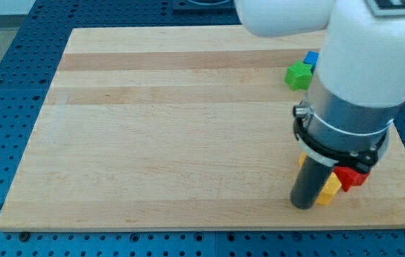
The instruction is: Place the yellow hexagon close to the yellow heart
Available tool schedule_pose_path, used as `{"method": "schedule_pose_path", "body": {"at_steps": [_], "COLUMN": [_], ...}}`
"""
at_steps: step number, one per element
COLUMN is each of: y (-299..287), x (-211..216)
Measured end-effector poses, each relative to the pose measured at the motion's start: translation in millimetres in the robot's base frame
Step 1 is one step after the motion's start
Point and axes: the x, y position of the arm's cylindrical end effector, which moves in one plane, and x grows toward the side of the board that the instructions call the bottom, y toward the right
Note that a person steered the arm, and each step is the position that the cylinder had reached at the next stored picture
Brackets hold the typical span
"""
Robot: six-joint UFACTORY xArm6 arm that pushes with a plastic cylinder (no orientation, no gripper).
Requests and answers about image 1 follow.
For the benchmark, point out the yellow heart block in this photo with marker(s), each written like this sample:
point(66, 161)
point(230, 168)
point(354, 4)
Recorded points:
point(302, 159)

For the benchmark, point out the wooden board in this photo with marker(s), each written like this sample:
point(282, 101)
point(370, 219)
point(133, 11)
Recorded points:
point(182, 128)

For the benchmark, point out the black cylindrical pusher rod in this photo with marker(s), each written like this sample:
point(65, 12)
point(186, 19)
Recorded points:
point(309, 183)

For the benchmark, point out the red block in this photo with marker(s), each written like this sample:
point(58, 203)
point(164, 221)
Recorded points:
point(349, 177)

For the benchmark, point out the yellow hexagon block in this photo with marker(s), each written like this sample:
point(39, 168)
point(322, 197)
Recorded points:
point(329, 190)

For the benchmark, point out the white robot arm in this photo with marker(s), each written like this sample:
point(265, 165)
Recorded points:
point(358, 86)

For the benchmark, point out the blue block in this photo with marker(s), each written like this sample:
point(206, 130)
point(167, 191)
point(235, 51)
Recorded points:
point(311, 58)

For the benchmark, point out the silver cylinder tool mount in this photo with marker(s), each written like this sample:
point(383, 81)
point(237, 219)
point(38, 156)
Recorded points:
point(335, 132)

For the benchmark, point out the green star block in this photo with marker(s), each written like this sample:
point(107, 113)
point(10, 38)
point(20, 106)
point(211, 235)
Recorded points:
point(299, 75)

